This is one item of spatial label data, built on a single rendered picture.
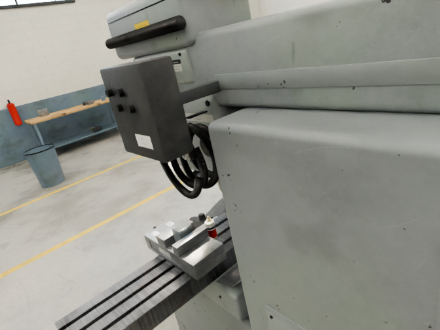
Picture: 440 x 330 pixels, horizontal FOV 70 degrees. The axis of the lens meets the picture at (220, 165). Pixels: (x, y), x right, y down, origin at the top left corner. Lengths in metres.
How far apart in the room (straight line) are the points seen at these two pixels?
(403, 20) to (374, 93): 0.12
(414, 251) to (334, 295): 0.22
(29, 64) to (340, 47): 8.25
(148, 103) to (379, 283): 0.53
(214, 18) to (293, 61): 0.34
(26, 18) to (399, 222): 8.59
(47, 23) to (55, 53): 0.66
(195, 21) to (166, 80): 0.29
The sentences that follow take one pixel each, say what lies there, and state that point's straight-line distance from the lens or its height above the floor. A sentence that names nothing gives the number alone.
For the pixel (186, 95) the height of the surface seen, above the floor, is 1.62.
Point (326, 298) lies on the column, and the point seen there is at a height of 1.19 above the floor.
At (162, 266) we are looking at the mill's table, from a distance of 1.33.
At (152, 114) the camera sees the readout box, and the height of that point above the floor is 1.62.
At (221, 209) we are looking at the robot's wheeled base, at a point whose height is 0.57.
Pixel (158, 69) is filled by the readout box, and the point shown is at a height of 1.70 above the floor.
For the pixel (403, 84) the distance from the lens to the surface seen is 0.60.
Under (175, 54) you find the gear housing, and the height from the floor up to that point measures 1.72.
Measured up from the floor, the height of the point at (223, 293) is 0.86.
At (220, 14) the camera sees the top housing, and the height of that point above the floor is 1.79.
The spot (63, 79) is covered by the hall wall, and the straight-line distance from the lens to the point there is 8.79.
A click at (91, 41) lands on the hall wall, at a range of 9.10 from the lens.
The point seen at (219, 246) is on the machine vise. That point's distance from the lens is 1.22.
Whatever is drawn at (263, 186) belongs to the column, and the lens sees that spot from 0.69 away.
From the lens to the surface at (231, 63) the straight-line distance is 0.82.
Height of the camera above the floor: 1.74
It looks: 22 degrees down
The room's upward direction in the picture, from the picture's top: 12 degrees counter-clockwise
